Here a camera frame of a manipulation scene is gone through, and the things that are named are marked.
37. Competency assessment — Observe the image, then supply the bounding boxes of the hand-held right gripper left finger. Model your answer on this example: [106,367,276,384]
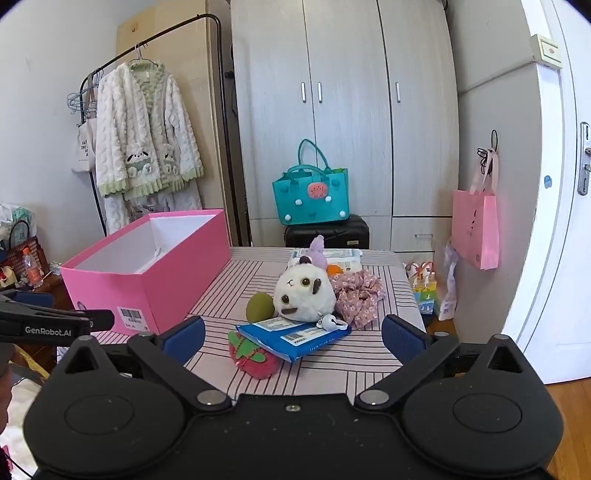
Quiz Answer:
[48,316,234,415]

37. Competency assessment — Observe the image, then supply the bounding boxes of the black suitcase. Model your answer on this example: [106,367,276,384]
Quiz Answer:
[283,213,370,250]

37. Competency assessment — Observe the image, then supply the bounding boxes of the dark woven basket bag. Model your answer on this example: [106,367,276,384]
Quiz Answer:
[7,220,49,284]

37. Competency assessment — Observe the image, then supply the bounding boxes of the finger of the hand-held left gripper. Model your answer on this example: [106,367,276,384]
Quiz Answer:
[0,290,55,309]
[0,302,115,332]

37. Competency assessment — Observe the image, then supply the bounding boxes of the red strawberry plush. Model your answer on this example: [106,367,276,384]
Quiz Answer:
[228,330,280,380]

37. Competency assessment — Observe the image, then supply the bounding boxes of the white cloth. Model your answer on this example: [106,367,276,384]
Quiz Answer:
[0,376,51,467]

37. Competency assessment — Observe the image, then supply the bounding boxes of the orange drink bottle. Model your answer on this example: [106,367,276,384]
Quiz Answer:
[22,248,43,284]

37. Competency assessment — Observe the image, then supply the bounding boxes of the white cat plush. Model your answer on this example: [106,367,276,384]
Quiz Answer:
[272,258,350,333]

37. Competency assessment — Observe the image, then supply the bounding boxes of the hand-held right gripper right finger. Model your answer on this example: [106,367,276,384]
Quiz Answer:
[353,314,543,415]

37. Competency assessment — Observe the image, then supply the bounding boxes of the fluffy white green cardigan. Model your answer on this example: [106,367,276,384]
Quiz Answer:
[95,60,205,199]

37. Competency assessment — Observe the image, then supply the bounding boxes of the teal felt tote bag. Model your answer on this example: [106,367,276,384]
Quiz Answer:
[271,138,349,227]

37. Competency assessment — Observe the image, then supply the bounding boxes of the beige wooden board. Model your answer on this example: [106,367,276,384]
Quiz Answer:
[115,0,241,245]

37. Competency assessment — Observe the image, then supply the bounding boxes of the white plastic bags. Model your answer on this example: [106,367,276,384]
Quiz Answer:
[0,200,35,245]

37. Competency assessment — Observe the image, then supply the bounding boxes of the pink paper bag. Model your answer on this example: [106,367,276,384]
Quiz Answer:
[450,148,502,271]

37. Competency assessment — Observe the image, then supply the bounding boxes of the white door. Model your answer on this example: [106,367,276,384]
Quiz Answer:
[503,0,591,386]

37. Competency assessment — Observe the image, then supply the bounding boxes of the fluffy white pants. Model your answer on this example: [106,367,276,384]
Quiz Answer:
[102,187,204,236]

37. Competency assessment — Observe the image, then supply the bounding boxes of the white tissue packet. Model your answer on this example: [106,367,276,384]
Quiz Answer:
[287,248,364,274]

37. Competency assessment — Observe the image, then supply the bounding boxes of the pink cardboard box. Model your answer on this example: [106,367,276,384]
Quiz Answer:
[60,209,232,336]

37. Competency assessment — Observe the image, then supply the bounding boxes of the olive green plush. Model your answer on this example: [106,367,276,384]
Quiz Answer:
[246,292,278,324]

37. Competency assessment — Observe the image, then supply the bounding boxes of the pink floral scrunchie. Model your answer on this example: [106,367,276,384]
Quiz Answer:
[330,270,386,328]

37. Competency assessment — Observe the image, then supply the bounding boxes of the purple plush toy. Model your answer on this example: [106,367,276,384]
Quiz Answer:
[302,235,328,269]

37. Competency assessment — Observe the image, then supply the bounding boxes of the blue wipes packet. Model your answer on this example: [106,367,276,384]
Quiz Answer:
[235,318,352,363]

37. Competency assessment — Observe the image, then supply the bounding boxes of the striped pink tablecloth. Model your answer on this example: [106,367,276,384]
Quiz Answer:
[55,246,428,398]

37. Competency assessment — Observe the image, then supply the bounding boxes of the white wardrobe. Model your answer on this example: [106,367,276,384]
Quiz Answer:
[229,0,460,252]

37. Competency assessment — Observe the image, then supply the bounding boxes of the silver door handle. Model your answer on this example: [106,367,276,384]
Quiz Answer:
[577,121,591,197]

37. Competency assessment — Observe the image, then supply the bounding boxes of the bunch of wire hangers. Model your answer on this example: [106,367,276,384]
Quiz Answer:
[67,69,100,116]

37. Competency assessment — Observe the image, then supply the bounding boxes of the beige switch plate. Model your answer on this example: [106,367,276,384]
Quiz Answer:
[530,33,565,70]

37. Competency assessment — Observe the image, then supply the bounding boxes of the clear plastic bag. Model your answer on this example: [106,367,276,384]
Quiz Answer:
[436,237,460,321]

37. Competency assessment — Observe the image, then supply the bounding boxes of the black garment rack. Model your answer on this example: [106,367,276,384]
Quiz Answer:
[81,14,252,247]

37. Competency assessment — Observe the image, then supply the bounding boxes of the white canvas tote bag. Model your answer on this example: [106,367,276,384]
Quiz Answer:
[71,115,99,174]

